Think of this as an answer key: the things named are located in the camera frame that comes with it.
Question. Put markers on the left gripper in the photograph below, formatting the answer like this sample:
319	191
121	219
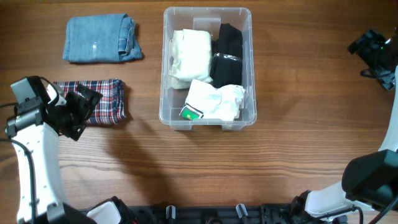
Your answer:
86	106

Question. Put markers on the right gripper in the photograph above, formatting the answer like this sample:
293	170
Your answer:
374	40

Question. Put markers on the plaid flannel cloth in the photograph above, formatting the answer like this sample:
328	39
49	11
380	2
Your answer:
110	109

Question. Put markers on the blue denim jeans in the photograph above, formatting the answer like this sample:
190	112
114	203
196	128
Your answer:
107	38

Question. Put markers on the cream cloth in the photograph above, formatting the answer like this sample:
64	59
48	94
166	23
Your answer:
192	54

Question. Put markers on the clear plastic storage bin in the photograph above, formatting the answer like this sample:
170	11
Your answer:
208	19

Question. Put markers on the white printed t-shirt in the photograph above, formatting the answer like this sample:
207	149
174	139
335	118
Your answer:
206	102

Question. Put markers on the black garment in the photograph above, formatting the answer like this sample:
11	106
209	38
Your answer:
227	61

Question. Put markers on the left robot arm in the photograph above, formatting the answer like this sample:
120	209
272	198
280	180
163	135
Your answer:
34	130

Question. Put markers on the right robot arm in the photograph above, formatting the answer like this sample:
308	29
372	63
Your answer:
368	183

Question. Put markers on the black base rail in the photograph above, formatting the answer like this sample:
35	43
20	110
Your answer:
263	214

